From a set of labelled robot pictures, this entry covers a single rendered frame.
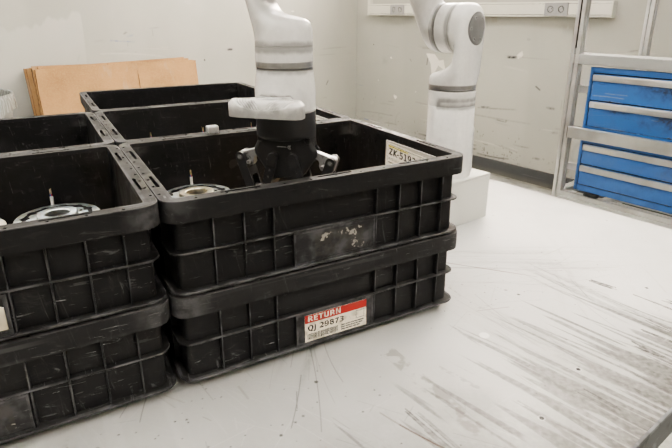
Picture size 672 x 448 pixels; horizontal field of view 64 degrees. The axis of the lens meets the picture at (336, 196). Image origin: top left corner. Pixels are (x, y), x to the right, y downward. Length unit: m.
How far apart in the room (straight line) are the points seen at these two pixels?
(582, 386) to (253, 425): 0.38
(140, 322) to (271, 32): 0.35
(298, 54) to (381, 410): 0.41
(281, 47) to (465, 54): 0.49
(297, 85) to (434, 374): 0.38
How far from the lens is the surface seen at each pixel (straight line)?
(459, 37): 1.04
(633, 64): 2.57
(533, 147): 3.86
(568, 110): 2.70
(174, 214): 0.57
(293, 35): 0.64
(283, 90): 0.65
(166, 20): 4.09
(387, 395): 0.65
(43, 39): 3.87
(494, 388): 0.68
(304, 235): 0.64
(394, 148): 0.85
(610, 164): 2.67
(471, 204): 1.14
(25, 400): 0.64
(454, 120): 1.07
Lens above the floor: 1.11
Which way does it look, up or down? 19 degrees down
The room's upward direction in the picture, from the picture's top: straight up
